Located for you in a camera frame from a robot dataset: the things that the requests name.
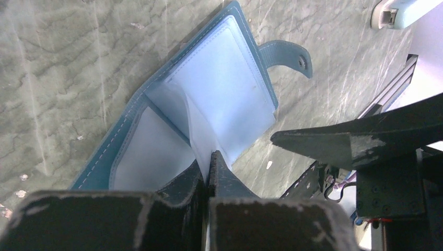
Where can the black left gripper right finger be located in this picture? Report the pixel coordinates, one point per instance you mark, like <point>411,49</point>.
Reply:
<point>240,220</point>

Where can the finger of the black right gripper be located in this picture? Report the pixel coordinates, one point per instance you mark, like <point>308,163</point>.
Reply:
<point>371,140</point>

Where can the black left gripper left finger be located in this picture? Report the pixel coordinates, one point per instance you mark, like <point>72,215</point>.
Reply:
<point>167,219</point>

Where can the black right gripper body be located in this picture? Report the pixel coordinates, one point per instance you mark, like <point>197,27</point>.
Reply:
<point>402,200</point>

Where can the blue leather card holder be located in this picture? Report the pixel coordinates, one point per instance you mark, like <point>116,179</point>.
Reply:
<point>214,94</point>

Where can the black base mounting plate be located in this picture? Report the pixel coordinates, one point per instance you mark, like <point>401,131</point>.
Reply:
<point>321,181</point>

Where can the aluminium frame rail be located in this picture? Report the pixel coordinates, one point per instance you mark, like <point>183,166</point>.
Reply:
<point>392,91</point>

